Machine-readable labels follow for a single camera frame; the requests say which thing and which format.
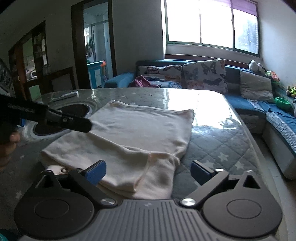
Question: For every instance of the long butterfly print pillow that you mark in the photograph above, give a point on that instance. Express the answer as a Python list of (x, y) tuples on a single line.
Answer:
[(169, 76)]

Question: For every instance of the grey star quilted table cover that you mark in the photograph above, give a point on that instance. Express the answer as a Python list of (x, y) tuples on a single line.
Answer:
[(219, 139)]

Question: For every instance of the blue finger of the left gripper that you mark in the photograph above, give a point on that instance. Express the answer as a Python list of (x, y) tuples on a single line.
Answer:
[(67, 121)]

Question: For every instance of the green orange toys on sill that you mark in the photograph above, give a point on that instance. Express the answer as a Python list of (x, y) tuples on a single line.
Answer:
[(273, 75)]

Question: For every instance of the grey remote control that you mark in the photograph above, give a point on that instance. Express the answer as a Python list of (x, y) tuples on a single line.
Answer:
[(65, 96)]

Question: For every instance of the large butterfly print pillow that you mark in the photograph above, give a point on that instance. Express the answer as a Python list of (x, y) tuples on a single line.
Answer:
[(206, 75)]

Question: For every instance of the green plastic bowl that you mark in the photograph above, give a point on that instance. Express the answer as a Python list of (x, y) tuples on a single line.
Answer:
[(282, 103)]

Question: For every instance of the pink garment on sofa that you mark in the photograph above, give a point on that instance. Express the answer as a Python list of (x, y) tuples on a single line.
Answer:
[(142, 82)]

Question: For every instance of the white plush toy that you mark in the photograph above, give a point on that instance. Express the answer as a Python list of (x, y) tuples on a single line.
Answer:
[(256, 67)]

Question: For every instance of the grey square cushion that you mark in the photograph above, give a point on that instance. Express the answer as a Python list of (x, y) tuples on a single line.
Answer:
[(255, 87)]

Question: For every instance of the blue children's cabinet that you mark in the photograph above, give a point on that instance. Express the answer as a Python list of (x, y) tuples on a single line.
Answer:
[(96, 73)]

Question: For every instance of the person's left hand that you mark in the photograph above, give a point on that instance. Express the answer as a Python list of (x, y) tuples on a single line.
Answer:
[(7, 149)]

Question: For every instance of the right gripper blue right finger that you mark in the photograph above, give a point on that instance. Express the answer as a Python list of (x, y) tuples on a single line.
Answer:
[(210, 181)]

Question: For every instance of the blue corner sofa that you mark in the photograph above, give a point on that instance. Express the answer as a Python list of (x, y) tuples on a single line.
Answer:
[(276, 126)]

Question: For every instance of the cream knit sweater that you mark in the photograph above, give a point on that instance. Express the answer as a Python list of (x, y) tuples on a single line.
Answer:
[(142, 147)]

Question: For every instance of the dark doorway frame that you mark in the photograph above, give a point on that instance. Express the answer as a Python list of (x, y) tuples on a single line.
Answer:
[(93, 40)]

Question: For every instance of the black round induction cooktop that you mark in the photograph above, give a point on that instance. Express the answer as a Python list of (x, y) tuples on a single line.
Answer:
[(77, 109)]

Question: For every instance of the colourful plush toy pile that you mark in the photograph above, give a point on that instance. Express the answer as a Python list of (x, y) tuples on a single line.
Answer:
[(291, 91)]

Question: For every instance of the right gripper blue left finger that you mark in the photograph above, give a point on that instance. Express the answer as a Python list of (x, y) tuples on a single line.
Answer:
[(85, 182)]

